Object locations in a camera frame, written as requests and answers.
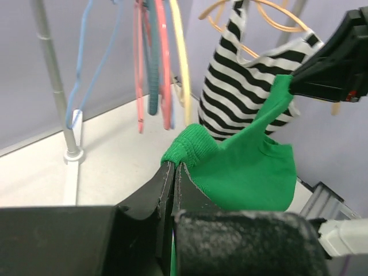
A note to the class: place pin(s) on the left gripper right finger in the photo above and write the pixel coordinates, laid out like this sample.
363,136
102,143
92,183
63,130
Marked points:
188,196

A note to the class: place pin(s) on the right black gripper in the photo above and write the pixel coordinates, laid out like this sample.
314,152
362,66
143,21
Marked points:
346,49

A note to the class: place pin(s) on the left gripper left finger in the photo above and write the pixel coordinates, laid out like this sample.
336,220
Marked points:
152,196

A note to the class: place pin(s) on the green tank top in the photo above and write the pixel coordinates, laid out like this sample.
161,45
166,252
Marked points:
247,171

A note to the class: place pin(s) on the cream yellow hanger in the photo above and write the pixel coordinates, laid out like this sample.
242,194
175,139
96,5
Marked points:
185,93

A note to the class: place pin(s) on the orange hanger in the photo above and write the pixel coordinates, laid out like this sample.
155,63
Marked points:
214,12

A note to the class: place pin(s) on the striped black white tank top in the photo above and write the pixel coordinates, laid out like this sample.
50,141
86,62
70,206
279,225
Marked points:
235,88

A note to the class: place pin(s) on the pink hanger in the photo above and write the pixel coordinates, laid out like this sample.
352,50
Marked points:
141,53

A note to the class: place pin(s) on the teal hanger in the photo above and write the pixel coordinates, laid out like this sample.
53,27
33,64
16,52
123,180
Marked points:
153,65

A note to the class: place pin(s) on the white clothes rack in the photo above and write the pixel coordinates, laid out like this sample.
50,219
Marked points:
74,154

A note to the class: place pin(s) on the aluminium rail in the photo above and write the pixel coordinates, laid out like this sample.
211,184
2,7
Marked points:
327,204

